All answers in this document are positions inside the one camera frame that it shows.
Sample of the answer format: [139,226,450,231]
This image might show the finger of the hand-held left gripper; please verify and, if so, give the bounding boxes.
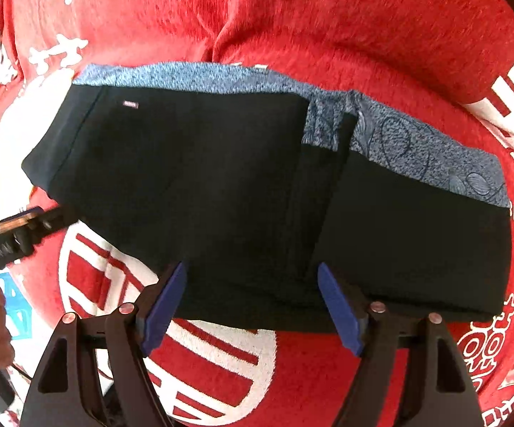
[0,205,59,234]
[14,211,80,256]

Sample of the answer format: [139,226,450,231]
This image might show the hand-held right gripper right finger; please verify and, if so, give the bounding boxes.
[317,262,482,427]

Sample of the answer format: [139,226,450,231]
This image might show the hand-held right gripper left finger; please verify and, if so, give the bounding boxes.
[19,260,190,427]

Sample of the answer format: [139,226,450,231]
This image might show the black pants with blue trim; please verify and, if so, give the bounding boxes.
[21,63,514,334]

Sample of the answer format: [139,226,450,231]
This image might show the blue and white box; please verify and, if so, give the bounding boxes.
[0,273,34,336]

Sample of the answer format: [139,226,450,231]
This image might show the red printed blanket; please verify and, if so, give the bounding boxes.
[0,0,514,427]

